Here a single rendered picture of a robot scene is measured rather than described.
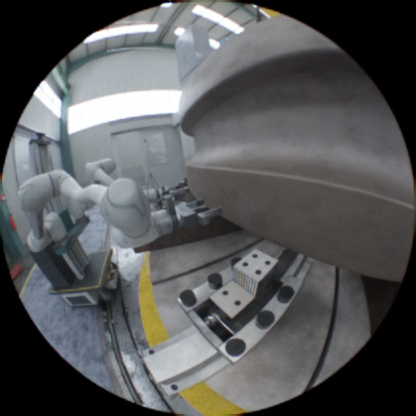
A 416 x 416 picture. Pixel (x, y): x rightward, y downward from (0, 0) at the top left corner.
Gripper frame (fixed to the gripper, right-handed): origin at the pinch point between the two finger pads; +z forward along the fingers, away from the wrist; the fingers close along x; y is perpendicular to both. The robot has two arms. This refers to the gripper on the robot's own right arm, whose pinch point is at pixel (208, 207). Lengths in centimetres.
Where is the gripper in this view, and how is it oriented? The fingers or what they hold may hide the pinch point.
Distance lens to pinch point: 57.6
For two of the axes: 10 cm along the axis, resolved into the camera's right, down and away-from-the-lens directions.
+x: 5.3, 2.7, -8.0
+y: 1.2, 9.1, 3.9
